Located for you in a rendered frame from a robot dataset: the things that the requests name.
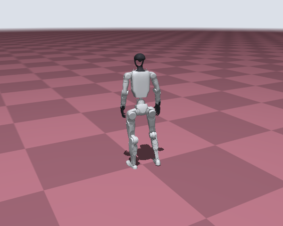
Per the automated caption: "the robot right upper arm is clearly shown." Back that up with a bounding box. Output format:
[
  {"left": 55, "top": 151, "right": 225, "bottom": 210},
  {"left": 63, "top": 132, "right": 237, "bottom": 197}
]
[{"left": 150, "top": 72, "right": 160, "bottom": 93}]

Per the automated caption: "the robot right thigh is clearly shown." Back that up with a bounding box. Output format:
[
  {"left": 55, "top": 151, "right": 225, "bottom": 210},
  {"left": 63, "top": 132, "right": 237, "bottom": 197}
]
[{"left": 147, "top": 106, "right": 156, "bottom": 139}]

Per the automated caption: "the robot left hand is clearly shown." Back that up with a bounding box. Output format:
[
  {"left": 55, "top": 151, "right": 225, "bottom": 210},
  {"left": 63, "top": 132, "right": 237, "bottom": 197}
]
[{"left": 120, "top": 106, "right": 126, "bottom": 118}]

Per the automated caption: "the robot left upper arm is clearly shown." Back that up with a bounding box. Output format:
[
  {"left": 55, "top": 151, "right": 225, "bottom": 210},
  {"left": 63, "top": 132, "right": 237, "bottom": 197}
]
[{"left": 122, "top": 72, "right": 132, "bottom": 96}]

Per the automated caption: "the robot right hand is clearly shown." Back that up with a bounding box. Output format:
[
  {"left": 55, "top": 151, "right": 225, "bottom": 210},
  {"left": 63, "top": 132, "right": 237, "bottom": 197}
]
[{"left": 154, "top": 101, "right": 160, "bottom": 116}]

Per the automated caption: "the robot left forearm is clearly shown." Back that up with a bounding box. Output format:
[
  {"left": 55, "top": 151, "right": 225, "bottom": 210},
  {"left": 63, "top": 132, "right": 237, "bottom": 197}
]
[{"left": 120, "top": 90, "right": 127, "bottom": 108}]

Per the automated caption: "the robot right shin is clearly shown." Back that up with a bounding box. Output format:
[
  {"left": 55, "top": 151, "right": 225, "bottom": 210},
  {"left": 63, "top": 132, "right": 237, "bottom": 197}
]
[{"left": 151, "top": 131, "right": 159, "bottom": 160}]

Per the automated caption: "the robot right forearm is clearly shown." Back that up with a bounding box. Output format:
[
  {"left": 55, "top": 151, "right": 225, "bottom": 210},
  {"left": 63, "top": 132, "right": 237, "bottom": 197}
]
[{"left": 155, "top": 91, "right": 161, "bottom": 104}]

